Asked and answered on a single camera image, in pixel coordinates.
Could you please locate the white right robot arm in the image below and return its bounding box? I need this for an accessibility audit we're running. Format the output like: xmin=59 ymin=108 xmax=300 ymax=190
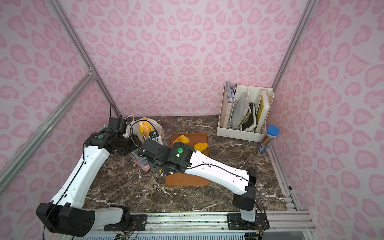
xmin=138 ymin=139 xmax=258 ymax=223

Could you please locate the yellow striped oval bread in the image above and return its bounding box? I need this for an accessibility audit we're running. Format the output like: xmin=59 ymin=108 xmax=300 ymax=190
xmin=194 ymin=143 xmax=209 ymax=152

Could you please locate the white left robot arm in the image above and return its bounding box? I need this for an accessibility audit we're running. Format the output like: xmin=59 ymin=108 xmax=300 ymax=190
xmin=36 ymin=133 xmax=141 ymax=237

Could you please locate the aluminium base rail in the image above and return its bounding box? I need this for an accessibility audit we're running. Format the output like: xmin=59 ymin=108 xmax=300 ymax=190
xmin=56 ymin=209 xmax=319 ymax=240

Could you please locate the yellow book in organizer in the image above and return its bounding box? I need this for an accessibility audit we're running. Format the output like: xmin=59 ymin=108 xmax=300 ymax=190
xmin=255 ymin=89 xmax=270 ymax=133

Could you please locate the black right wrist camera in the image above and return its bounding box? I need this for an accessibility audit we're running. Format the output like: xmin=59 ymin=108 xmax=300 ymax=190
xmin=149 ymin=131 xmax=160 ymax=142

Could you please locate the white desk file organizer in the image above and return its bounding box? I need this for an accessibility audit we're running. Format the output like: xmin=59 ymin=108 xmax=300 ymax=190
xmin=217 ymin=82 xmax=274 ymax=142

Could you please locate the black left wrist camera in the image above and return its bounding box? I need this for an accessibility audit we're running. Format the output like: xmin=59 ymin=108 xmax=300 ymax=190
xmin=105 ymin=117 xmax=128 ymax=135

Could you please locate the mint green cylindrical container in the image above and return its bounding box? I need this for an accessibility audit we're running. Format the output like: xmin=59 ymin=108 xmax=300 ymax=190
xmin=99 ymin=126 xmax=108 ymax=133

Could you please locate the colourful floral paper bag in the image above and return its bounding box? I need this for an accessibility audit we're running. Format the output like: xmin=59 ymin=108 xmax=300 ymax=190
xmin=124 ymin=115 xmax=165 ymax=172

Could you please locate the blue lid pencil tube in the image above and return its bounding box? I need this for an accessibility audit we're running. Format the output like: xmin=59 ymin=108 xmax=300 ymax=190
xmin=258 ymin=126 xmax=280 ymax=153

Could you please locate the grey notebook in organizer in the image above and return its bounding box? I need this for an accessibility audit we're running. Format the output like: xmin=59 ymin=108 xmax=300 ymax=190
xmin=231 ymin=93 xmax=251 ymax=130

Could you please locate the yellow square toast bread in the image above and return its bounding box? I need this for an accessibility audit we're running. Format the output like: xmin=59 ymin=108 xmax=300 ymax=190
xmin=173 ymin=135 xmax=190 ymax=145

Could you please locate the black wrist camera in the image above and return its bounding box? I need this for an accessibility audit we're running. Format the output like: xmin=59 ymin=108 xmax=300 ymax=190
xmin=105 ymin=117 xmax=128 ymax=135
xmin=149 ymin=131 xmax=160 ymax=142

